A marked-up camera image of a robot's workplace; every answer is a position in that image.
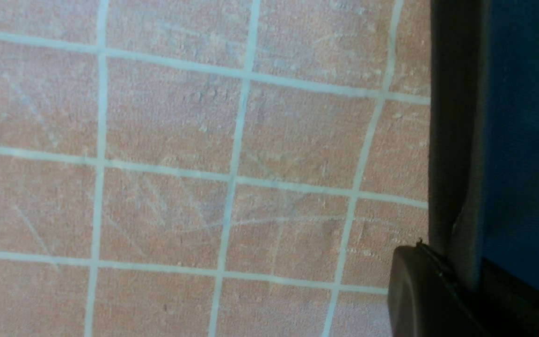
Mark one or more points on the dark gray long-sleeve top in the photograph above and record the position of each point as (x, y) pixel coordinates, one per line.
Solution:
(484, 136)

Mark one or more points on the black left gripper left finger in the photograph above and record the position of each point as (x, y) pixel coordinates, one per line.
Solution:
(424, 299)

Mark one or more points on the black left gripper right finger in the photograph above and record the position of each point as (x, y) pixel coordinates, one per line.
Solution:
(507, 306)

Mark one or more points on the pink checkered tablecloth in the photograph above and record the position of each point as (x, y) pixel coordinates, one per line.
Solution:
(209, 168)

